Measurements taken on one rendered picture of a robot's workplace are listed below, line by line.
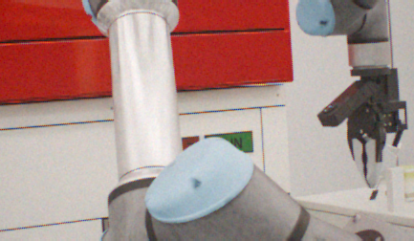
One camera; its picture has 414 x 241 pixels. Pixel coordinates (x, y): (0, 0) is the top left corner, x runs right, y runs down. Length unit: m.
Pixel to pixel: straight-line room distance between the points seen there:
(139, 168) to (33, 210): 0.75
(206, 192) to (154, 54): 0.31
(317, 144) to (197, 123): 1.98
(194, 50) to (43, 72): 0.33
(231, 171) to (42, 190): 0.93
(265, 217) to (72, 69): 0.91
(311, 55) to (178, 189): 2.97
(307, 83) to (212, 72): 1.97
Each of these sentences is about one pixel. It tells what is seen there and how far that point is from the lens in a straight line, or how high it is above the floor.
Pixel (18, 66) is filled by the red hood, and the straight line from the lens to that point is 1.83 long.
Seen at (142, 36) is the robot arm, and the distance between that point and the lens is 1.27.
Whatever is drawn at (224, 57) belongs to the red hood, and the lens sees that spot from 1.99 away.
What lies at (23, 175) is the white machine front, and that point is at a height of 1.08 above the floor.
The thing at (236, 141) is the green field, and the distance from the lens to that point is 2.06.
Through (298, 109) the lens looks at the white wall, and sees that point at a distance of 3.91.
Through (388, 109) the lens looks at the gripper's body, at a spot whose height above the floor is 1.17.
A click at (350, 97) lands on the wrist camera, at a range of 1.64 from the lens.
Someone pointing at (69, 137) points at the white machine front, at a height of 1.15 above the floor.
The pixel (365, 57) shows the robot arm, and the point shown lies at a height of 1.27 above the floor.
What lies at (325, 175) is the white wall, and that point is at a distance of 4.00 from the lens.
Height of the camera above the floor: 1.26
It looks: 3 degrees down
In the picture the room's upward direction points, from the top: 4 degrees counter-clockwise
